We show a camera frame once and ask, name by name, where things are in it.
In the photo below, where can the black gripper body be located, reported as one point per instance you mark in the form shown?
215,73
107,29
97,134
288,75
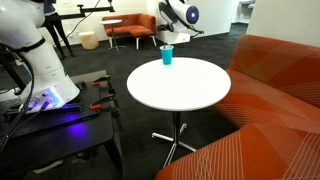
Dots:
166,27

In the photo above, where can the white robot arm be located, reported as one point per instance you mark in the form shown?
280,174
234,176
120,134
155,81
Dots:
30,50

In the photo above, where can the blue plastic cup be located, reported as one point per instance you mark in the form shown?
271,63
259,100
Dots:
166,55

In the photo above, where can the small orange background sofa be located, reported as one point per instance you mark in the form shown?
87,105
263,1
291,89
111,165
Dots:
131,28

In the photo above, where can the small round white side table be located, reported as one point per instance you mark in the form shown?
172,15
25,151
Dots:
111,22

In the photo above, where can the cream round pouf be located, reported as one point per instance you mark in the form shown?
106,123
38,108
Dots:
88,40

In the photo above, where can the person in black trousers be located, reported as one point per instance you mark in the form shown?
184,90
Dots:
55,23

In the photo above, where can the chrome table base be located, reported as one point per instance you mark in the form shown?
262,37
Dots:
175,140

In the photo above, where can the orange patterned corner sofa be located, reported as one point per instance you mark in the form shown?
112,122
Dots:
266,110

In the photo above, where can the black robot cart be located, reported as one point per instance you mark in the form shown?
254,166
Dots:
60,133

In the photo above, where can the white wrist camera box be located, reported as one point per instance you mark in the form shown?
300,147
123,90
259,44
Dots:
173,37

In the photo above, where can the black camera mounting bar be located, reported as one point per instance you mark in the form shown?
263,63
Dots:
90,9

